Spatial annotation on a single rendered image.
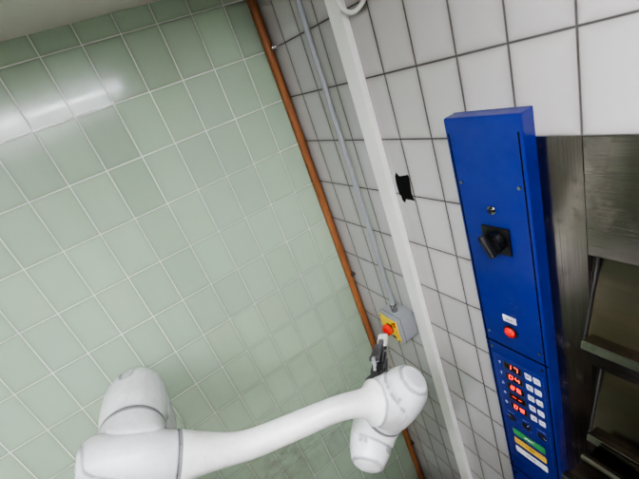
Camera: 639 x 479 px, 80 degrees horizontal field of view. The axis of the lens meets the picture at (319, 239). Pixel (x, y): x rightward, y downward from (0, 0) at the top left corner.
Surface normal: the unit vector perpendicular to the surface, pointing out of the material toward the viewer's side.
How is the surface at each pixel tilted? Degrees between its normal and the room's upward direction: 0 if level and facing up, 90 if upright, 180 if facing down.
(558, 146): 90
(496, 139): 90
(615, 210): 90
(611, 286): 70
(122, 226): 90
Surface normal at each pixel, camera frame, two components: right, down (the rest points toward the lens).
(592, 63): -0.81, 0.47
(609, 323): -0.87, 0.14
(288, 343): 0.49, 0.21
